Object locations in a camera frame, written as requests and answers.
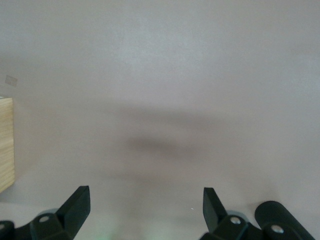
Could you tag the light wooden drawer cabinet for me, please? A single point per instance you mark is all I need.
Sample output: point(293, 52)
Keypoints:
point(6, 145)

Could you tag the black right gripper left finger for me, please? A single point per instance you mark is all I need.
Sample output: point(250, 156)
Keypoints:
point(72, 212)

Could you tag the beige tape piece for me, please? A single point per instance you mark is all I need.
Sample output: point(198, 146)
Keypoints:
point(11, 80)

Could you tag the black ribbed cylinder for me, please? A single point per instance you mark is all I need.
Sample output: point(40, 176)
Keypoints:
point(275, 212)

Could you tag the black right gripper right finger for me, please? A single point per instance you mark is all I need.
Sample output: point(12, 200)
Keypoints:
point(212, 212)

